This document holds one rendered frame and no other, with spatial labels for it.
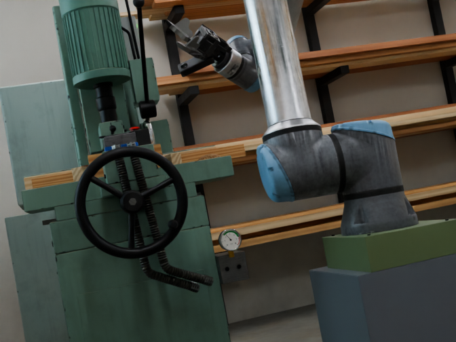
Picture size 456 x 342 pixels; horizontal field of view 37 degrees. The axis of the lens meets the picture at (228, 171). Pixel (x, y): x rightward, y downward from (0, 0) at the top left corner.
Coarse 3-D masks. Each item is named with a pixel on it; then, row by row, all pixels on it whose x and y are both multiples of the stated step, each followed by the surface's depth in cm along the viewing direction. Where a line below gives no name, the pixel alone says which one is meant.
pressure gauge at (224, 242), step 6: (222, 234) 190; (228, 234) 190; (234, 234) 191; (222, 240) 190; (228, 240) 190; (234, 240) 191; (240, 240) 191; (222, 246) 190; (228, 246) 190; (234, 246) 191; (228, 252) 193
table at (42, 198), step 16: (208, 160) 198; (224, 160) 198; (160, 176) 185; (192, 176) 196; (208, 176) 197; (224, 176) 198; (32, 192) 187; (48, 192) 187; (64, 192) 188; (96, 192) 190; (32, 208) 186; (48, 208) 191
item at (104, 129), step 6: (120, 120) 205; (102, 126) 204; (108, 126) 204; (120, 126) 205; (102, 132) 203; (108, 132) 204; (114, 132) 204; (120, 132) 204; (102, 138) 203; (102, 144) 203; (102, 150) 215
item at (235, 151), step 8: (200, 152) 213; (208, 152) 214; (216, 152) 214; (224, 152) 215; (232, 152) 215; (240, 152) 216; (184, 160) 212; (192, 160) 212; (48, 176) 203; (56, 176) 203; (64, 176) 204; (72, 176) 204; (32, 184) 202; (40, 184) 202; (48, 184) 203; (56, 184) 203
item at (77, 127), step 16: (64, 48) 226; (64, 64) 226; (128, 64) 230; (64, 80) 226; (128, 96) 229; (80, 112) 225; (128, 112) 229; (80, 128) 225; (80, 144) 224; (80, 160) 224
